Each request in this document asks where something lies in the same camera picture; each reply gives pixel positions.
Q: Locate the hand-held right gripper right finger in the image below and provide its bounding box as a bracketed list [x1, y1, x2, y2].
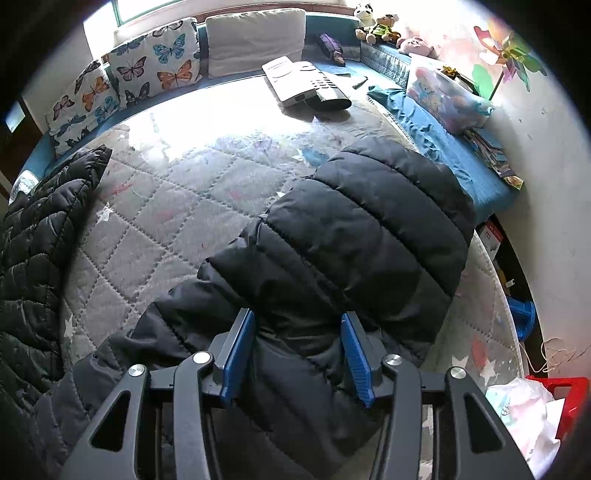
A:
[341, 311, 536, 480]

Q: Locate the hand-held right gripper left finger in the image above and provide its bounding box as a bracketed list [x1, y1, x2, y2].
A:
[58, 307, 257, 480]

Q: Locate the black puffer jacket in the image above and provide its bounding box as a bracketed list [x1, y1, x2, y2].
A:
[0, 136, 477, 480]

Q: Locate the round grey quilted mattress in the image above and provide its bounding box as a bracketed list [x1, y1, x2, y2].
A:
[58, 74, 527, 480]

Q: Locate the blue plastic stool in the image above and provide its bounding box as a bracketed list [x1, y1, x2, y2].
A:
[505, 298, 536, 342]

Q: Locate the white plastic bag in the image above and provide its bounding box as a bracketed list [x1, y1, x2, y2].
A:
[485, 377, 561, 478]

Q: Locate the red and white box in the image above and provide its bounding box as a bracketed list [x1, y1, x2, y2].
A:
[478, 220, 504, 259]

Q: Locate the blue bed sheet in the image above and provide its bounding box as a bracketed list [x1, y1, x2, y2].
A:
[367, 85, 518, 222]

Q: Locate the stack of picture books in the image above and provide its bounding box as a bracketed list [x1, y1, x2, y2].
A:
[464, 128, 525, 190]

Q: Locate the black keypad device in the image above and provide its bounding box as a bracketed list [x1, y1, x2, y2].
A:
[302, 65, 352, 112]

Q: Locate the white flat box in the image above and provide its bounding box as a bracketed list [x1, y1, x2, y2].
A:
[262, 56, 324, 108]

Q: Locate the clear plastic bag of toys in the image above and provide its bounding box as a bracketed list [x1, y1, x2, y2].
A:
[406, 54, 495, 136]

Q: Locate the small butterfly print pillow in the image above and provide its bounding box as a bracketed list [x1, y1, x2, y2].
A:
[45, 60, 122, 158]

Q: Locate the large butterfly print pillow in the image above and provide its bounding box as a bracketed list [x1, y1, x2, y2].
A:
[107, 17, 202, 109]

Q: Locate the purple folded umbrella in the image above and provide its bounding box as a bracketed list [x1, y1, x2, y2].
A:
[318, 33, 347, 66]

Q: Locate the plain white pillow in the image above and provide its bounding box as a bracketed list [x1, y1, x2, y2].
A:
[205, 8, 307, 78]

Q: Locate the pink plush toy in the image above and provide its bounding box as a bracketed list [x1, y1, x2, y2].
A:
[397, 37, 441, 60]

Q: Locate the brown door with glass pane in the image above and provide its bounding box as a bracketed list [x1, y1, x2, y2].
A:
[0, 88, 35, 153]

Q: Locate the brown bear plush toy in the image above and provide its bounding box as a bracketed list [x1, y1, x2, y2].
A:
[355, 14, 402, 44]

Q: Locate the blue bed surround cushion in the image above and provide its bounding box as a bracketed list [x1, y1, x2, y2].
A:
[30, 11, 411, 181]

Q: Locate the colourful pinwheel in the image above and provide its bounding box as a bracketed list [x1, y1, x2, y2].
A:
[472, 21, 548, 100]

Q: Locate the panda plush toy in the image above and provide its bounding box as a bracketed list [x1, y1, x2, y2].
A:
[353, 4, 376, 29]

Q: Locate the green framed window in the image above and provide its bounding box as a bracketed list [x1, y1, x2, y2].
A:
[113, 0, 185, 26]

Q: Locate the white cord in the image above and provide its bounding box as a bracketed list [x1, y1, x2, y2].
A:
[522, 337, 583, 374]

